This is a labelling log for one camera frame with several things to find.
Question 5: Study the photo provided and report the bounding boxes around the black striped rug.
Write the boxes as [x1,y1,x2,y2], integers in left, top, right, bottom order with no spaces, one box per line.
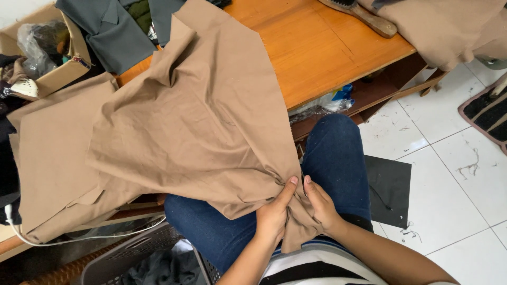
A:
[458,73,507,156]

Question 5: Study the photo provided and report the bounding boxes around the brown woven basket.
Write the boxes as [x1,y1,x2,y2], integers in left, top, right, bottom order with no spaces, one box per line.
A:
[20,237,132,285]

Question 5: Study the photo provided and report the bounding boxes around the dark green garment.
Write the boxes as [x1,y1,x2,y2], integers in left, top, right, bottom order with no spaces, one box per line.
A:
[127,0,153,35]

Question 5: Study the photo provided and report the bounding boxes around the white patterned cloth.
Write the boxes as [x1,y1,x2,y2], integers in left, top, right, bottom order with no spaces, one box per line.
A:
[10,77,39,99]

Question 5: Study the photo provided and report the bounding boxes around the person's left hand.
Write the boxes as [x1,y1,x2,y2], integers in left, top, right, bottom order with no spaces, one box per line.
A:
[255,176,299,246]

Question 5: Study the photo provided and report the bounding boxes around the heap of tan fabric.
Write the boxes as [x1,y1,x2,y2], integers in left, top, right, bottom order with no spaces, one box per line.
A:
[356,0,507,72]

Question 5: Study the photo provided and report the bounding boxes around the black fabric sheet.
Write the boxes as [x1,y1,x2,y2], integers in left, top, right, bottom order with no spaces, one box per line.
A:
[364,154,412,230]

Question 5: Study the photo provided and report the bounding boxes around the tan fabric piece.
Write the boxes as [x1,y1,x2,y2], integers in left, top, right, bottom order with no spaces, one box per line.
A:
[85,0,324,254]

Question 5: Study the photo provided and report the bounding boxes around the folded tan garment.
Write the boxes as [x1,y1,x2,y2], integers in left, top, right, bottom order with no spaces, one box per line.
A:
[7,71,167,244]

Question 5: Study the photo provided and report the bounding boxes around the grey cloth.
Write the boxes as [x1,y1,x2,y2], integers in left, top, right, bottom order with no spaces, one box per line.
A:
[121,249,206,285]

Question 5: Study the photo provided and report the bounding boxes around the person's blue jeans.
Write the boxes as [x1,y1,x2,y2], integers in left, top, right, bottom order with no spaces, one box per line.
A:
[164,113,373,274]

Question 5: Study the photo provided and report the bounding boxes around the wooden brush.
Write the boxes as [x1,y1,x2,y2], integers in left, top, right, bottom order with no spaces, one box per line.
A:
[317,0,398,39]

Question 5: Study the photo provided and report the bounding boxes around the low wooden table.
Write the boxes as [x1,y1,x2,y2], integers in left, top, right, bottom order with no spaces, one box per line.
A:
[0,0,450,263]

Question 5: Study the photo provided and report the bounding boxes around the pile of dark clothes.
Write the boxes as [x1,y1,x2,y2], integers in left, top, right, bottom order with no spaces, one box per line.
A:
[0,53,23,226]

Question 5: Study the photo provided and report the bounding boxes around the grey plastic basket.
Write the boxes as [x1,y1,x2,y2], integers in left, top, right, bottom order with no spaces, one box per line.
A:
[80,222,222,285]

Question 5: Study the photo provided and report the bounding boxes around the crumpled plastic bag blue print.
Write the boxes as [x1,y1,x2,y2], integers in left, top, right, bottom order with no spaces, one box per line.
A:
[288,84,356,124]

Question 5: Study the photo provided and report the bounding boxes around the person's striped shirt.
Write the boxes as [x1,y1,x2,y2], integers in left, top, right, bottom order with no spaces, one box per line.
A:
[259,214,389,285]

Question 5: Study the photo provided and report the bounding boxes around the cardboard box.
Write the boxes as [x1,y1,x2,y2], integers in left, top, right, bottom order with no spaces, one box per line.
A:
[0,3,93,100]

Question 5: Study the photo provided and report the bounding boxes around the grey collared garment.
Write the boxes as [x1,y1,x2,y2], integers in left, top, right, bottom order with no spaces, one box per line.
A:
[55,0,187,76]

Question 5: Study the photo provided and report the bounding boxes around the white cable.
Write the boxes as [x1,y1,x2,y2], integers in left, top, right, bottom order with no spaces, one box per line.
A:
[4,204,167,247]

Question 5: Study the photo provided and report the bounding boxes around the clear plastic bag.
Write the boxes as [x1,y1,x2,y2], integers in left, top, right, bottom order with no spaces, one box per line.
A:
[17,21,71,80]

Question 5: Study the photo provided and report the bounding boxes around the person's right hand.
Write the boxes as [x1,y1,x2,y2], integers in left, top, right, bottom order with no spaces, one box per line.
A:
[303,175,346,237]

